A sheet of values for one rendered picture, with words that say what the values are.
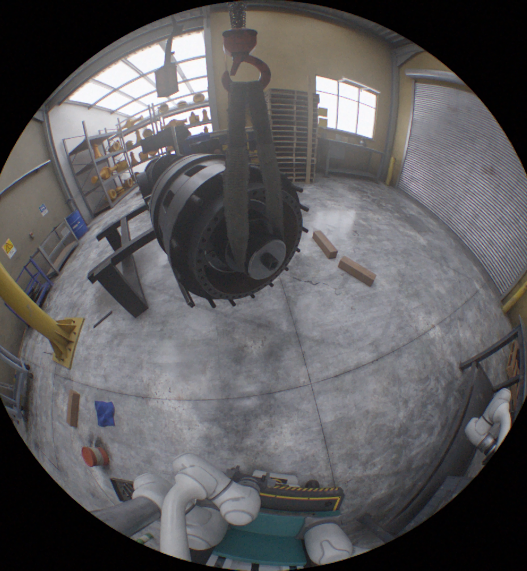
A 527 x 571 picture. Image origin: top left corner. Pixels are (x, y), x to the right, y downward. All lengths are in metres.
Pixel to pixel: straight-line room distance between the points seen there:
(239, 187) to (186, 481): 0.72
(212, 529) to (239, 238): 0.99
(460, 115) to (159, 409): 7.34
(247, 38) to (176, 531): 0.88
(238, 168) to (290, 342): 1.14
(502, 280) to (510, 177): 2.28
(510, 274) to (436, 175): 3.17
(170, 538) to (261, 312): 1.39
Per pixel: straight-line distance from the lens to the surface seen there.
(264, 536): 1.08
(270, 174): 0.41
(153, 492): 0.77
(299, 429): 1.23
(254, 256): 0.46
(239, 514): 0.57
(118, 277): 1.55
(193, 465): 0.58
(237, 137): 0.35
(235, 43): 0.38
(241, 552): 0.97
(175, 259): 0.51
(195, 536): 0.81
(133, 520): 0.65
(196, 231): 0.44
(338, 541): 0.91
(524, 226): 5.26
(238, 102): 0.34
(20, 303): 2.54
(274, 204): 0.46
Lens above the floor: 1.20
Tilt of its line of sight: 51 degrees down
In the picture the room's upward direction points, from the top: 4 degrees counter-clockwise
